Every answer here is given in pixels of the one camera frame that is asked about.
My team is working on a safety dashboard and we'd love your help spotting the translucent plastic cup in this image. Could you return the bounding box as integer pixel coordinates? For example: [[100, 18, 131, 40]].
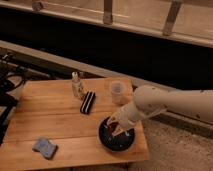
[[109, 81, 126, 104]]

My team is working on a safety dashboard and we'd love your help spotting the wooden table board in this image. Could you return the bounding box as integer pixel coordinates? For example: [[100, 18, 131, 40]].
[[0, 78, 149, 170]]

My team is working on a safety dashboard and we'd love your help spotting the black white striped block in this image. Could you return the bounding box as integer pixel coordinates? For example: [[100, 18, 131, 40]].
[[80, 92, 96, 114]]

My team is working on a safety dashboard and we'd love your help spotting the dark red pepper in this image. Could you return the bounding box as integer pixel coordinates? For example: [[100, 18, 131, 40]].
[[107, 122, 118, 133]]

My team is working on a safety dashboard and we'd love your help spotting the blue sponge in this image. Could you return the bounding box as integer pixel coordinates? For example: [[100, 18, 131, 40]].
[[32, 137, 58, 160]]

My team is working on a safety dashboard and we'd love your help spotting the black cables and equipment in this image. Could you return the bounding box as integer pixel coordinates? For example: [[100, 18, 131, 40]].
[[0, 51, 29, 146]]

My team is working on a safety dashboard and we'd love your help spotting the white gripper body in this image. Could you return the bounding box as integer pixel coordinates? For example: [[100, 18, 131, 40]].
[[115, 101, 141, 130]]

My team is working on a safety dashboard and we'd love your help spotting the dark ceramic bowl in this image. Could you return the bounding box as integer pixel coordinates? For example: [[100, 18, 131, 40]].
[[98, 118, 135, 151]]

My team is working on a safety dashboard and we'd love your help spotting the small clear bottle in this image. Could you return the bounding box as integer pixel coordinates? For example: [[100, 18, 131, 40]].
[[72, 72, 84, 99]]

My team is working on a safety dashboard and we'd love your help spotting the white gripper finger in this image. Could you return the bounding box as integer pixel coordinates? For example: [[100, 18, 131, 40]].
[[112, 125, 124, 136], [107, 115, 117, 125]]

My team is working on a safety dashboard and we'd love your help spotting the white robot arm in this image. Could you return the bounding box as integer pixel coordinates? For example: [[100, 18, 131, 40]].
[[107, 85, 213, 136]]

